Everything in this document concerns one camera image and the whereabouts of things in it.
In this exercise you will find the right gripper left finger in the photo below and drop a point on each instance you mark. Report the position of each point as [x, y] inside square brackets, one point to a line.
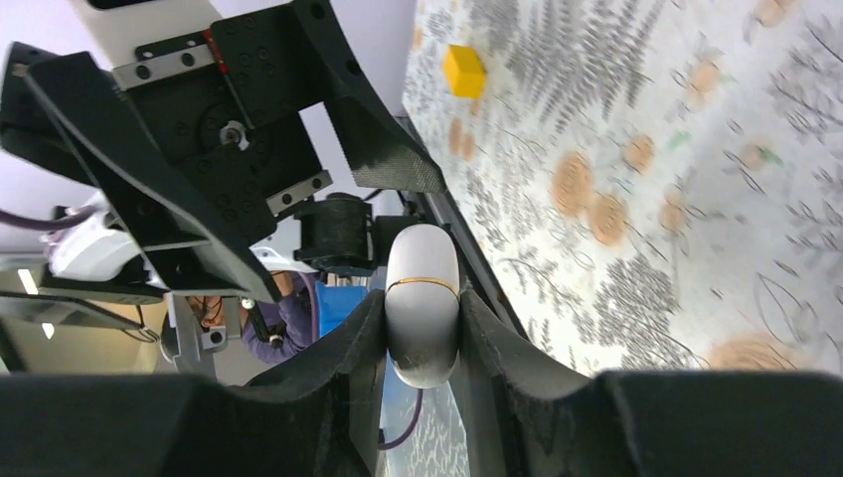
[317, 414]

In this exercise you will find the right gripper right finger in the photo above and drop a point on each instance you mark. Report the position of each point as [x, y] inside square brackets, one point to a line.
[525, 414]

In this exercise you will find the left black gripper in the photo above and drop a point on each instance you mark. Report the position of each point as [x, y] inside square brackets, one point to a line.
[186, 242]

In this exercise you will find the white earbud charging case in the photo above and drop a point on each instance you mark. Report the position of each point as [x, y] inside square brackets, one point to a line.
[422, 305]

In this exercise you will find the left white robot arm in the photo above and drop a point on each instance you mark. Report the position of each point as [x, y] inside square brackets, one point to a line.
[204, 172]

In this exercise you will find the yellow block near arm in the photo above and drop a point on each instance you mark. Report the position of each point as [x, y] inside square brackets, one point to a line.
[464, 74]

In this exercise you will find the person in background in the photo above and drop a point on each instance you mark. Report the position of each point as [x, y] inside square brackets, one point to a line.
[291, 317]

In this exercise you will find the blue bin background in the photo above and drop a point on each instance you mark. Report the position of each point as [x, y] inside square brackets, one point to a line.
[335, 303]

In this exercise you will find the floral table mat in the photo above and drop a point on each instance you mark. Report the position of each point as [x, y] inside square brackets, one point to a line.
[655, 184]

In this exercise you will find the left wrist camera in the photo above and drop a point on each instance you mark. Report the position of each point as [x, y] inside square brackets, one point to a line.
[119, 27]

